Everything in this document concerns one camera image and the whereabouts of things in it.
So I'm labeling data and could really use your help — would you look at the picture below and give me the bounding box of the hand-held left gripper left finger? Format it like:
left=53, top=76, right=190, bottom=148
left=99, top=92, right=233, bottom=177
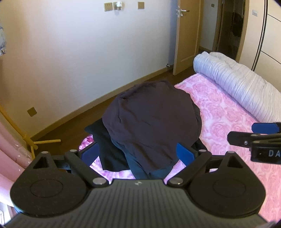
left=28, top=142, right=109, bottom=187

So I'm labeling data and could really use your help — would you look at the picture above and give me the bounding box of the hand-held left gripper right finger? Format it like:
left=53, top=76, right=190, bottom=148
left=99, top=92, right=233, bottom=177
left=167, top=142, right=247, bottom=188

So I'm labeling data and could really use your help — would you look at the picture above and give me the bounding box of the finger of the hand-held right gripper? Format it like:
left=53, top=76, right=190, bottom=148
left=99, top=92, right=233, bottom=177
left=227, top=131, right=281, bottom=147
left=252, top=122, right=281, bottom=134

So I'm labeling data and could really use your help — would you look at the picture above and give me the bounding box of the dark purple long-sleeve shirt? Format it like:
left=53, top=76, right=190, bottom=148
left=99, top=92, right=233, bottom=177
left=102, top=80, right=202, bottom=176

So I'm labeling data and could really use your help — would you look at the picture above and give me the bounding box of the navy garment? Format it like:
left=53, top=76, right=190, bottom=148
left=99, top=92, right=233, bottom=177
left=84, top=118, right=207, bottom=180

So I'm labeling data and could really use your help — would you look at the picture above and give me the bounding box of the pink floral bed sheet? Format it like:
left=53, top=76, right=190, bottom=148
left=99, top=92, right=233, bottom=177
left=79, top=73, right=281, bottom=222

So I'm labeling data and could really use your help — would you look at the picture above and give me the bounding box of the yellow wooden rack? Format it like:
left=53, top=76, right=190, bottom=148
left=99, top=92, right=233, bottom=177
left=0, top=105, right=61, bottom=159

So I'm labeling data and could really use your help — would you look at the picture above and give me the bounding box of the white ribbed quilt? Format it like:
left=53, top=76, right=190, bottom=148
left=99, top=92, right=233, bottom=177
left=193, top=51, right=281, bottom=123

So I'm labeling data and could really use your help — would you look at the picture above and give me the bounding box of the pink curtain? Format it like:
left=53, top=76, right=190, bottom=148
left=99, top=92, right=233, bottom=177
left=0, top=119, right=34, bottom=206

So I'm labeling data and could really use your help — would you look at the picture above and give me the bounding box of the cream wardrobe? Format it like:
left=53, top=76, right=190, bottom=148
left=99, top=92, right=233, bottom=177
left=238, top=0, right=281, bottom=92

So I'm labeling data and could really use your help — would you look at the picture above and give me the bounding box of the wooden door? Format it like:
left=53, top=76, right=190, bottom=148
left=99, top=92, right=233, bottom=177
left=173, top=0, right=201, bottom=75

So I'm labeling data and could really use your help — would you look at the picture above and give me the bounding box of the grey shiny cloth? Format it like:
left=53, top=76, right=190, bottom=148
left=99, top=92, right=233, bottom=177
left=0, top=21, right=8, bottom=56

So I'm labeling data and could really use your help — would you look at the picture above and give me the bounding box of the wooden door frame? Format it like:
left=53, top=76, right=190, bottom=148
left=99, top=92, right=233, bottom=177
left=212, top=0, right=251, bottom=64

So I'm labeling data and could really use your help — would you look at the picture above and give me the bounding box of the silver door handle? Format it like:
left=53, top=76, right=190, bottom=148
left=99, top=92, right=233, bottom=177
left=176, top=6, right=189, bottom=17

